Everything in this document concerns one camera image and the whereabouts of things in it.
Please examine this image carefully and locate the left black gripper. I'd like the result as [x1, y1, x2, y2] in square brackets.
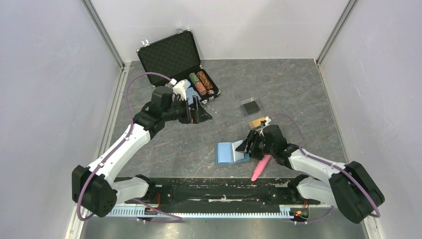
[163, 96, 212, 124]

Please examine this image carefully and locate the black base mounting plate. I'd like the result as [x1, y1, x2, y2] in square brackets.
[140, 177, 320, 205]

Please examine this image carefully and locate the black poker chip case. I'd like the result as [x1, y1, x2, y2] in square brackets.
[136, 29, 221, 105]

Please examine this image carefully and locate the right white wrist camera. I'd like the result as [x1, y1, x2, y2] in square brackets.
[260, 117, 272, 128]

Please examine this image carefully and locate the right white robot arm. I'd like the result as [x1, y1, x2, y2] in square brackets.
[235, 125, 385, 224]

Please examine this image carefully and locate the pink cylindrical tool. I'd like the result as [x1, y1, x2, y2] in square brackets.
[251, 154, 272, 182]

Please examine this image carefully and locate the pink poker chip stack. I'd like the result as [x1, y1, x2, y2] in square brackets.
[195, 81, 207, 96]

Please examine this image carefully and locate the gold card stack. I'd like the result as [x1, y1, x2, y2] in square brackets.
[249, 117, 266, 128]

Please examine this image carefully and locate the blue leather card holder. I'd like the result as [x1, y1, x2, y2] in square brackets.
[214, 140, 250, 165]

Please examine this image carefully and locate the orange brown chip stack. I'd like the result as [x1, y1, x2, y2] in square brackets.
[197, 71, 213, 90]

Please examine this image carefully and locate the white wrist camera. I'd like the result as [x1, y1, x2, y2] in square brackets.
[170, 79, 191, 100]
[260, 117, 272, 128]

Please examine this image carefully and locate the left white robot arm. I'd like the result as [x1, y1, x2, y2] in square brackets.
[72, 87, 212, 217]

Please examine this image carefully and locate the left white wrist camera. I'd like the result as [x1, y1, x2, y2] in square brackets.
[170, 79, 191, 100]

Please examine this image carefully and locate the white cable duct strip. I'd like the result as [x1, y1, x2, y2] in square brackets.
[108, 205, 306, 220]

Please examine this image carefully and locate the clear card box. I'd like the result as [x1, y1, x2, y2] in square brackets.
[239, 97, 270, 129]

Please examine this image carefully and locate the green poker chip stack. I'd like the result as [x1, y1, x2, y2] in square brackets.
[189, 73, 200, 85]

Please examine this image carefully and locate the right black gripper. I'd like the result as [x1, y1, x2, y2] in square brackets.
[235, 129, 276, 160]

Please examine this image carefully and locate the blue playing card deck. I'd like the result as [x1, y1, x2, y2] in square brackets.
[186, 87, 201, 105]

